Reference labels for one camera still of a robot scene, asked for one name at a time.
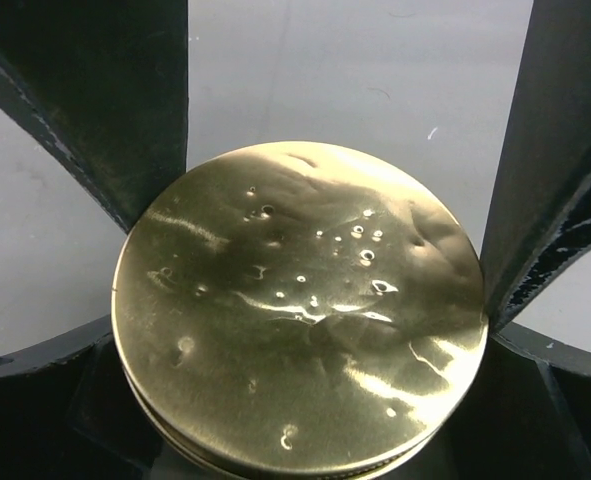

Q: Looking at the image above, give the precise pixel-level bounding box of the white round lid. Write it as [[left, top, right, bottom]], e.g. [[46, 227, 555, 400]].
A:
[[111, 141, 489, 479]]

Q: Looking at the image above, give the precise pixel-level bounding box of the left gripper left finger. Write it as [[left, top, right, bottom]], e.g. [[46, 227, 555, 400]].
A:
[[0, 317, 163, 479]]

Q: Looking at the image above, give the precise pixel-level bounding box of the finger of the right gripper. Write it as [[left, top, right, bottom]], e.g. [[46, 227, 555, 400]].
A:
[[0, 0, 189, 231], [481, 1, 591, 331]]

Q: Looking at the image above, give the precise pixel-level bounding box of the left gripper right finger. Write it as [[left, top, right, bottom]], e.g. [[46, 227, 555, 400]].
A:
[[414, 324, 591, 479]]

